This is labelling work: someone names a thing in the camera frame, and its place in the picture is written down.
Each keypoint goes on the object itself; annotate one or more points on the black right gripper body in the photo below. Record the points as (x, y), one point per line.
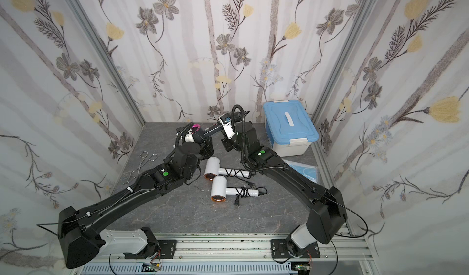
(230, 142)

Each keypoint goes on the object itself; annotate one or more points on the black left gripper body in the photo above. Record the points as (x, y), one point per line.
(207, 145)

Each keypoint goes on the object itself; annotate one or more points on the dark grey pink hair dryer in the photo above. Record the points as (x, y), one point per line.
(204, 132)

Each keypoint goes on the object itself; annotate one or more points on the white hair dryer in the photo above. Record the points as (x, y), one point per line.
(220, 190)
(213, 168)

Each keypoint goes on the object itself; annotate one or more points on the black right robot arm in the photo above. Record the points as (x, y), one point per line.
(326, 210)

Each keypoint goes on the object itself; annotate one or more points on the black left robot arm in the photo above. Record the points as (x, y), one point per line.
(79, 231)

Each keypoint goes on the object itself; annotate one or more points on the blue lid storage box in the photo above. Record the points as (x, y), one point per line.
(289, 128)

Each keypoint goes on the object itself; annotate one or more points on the metal tongs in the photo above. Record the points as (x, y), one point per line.
(145, 158)

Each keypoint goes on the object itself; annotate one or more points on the bag of blue face masks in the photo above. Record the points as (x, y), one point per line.
(308, 171)

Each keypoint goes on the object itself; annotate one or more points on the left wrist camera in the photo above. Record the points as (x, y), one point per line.
(189, 136)

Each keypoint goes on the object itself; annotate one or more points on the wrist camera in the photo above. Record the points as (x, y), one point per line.
(189, 136)
(226, 123)

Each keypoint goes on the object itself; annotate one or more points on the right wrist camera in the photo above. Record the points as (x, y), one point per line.
(226, 123)

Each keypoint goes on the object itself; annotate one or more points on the aluminium mounting rail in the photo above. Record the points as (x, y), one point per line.
(239, 254)

